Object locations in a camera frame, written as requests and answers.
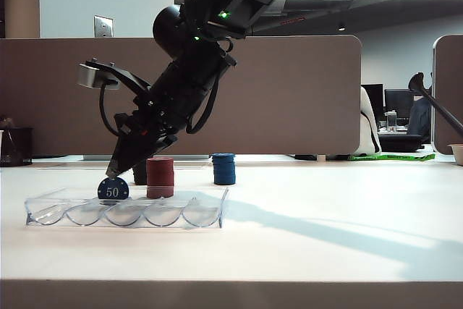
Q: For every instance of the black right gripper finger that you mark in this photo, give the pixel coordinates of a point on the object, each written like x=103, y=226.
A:
x=164, y=144
x=126, y=155

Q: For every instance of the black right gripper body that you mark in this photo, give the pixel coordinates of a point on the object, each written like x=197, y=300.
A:
x=148, y=121

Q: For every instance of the blue poker chip marked 50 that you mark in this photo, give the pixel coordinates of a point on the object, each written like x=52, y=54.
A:
x=112, y=193

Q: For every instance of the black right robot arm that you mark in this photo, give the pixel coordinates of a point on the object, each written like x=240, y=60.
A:
x=195, y=70

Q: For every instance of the black poker chip stack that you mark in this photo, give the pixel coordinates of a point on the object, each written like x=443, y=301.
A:
x=139, y=177

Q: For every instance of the red poker chip stack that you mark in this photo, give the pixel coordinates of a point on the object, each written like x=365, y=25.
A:
x=159, y=177

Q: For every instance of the blue poker chip stack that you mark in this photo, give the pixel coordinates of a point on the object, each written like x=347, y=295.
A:
x=223, y=169

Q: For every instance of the clear plastic chip tray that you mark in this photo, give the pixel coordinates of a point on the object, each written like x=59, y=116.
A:
x=202, y=215

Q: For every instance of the grey divider foot bar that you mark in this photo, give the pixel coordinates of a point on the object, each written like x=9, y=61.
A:
x=188, y=157

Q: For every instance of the wide brown desk divider panel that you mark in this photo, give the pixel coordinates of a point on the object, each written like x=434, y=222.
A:
x=289, y=95

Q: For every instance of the small white cylinder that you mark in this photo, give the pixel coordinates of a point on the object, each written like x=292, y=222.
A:
x=321, y=158

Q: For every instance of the black computer monitor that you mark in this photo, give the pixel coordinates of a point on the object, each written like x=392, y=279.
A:
x=375, y=101
x=398, y=102

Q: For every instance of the green tape strip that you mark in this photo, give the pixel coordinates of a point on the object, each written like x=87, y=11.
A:
x=394, y=157

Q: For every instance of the seated person in blue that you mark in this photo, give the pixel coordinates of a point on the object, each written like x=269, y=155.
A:
x=419, y=117

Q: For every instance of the narrow brown desk divider panel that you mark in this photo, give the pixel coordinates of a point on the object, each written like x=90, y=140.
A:
x=448, y=88

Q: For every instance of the beige paper bowl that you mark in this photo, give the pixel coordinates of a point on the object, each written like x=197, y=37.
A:
x=456, y=153

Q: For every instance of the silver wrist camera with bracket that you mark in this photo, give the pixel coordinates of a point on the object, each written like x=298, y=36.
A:
x=90, y=75

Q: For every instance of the metal wall switch plate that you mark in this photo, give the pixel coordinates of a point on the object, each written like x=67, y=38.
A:
x=103, y=27

